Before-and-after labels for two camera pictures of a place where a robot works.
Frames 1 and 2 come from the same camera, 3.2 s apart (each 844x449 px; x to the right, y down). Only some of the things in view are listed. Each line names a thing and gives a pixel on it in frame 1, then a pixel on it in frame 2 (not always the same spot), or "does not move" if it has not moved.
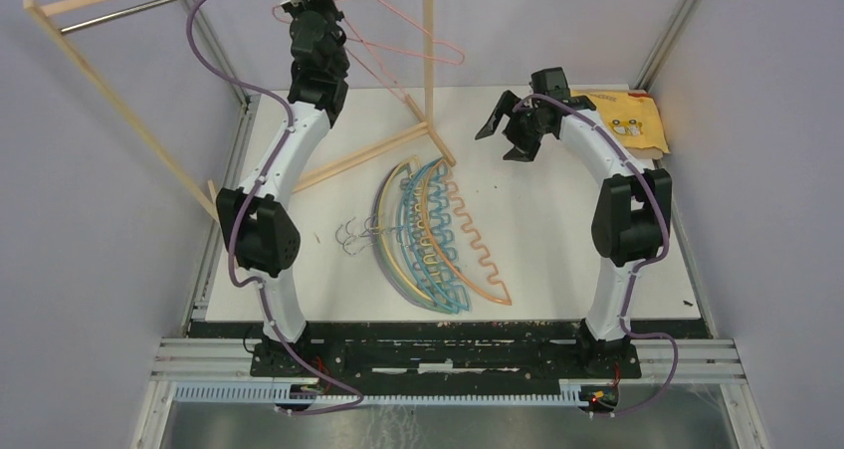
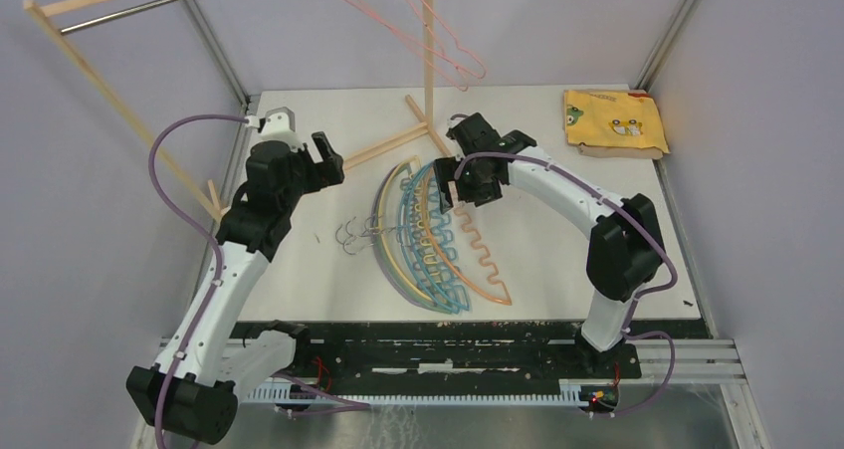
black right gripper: [526, 148] → [444, 171]
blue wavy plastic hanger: [427, 234] does not move
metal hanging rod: [158, 4] does not move
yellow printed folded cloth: [632, 116] does not move
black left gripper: [325, 1] → [323, 173]
